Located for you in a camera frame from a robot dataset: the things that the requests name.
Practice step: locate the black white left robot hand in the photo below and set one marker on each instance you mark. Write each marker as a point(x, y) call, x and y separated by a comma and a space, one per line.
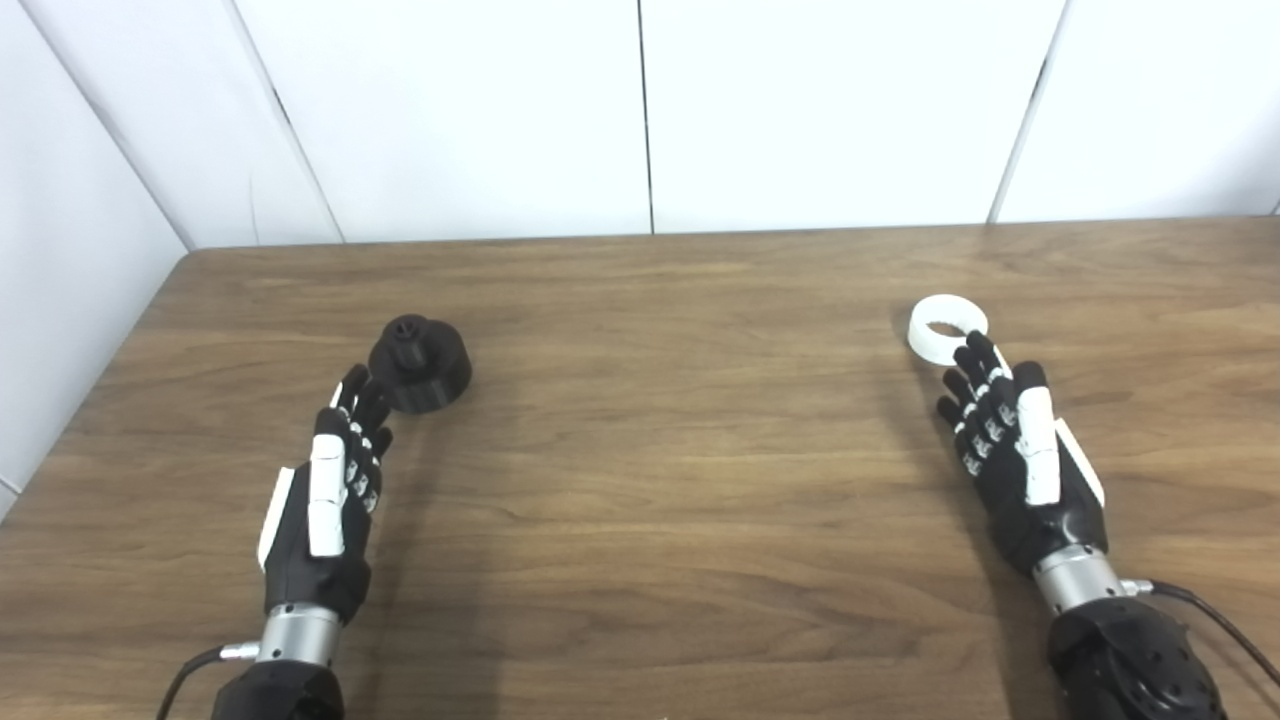
point(320, 560)

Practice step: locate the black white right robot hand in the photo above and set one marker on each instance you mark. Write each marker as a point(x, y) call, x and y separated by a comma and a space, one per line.
point(1040, 520)

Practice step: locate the round black stepped part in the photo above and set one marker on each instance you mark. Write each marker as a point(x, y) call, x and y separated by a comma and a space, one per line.
point(430, 365)

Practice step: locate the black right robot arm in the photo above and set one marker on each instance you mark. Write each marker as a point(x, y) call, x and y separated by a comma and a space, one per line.
point(1120, 660)

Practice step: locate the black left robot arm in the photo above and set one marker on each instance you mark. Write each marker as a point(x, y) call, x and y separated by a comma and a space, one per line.
point(290, 690)

